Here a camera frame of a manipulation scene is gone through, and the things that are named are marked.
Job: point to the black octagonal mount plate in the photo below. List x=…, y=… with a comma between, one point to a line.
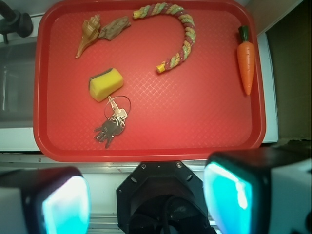
x=162, y=198

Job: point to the tan spiral conch shell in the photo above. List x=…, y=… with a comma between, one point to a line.
x=90, y=33

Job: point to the stainless steel sink basin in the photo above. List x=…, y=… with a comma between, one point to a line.
x=17, y=75

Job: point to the orange toy carrot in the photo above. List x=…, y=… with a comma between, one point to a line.
x=246, y=59

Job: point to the yellow sponge with dark top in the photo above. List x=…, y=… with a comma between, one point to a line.
x=104, y=84

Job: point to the brown driftwood piece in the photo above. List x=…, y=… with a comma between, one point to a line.
x=114, y=28

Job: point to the multicolour braided rope toy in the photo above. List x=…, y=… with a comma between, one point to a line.
x=189, y=30

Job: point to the black clamp knob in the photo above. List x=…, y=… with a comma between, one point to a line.
x=14, y=22

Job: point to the bunch of keys on ring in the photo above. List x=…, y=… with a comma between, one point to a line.
x=113, y=125

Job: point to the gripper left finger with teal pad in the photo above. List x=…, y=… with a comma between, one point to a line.
x=44, y=201

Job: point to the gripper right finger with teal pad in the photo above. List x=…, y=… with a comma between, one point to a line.
x=266, y=190

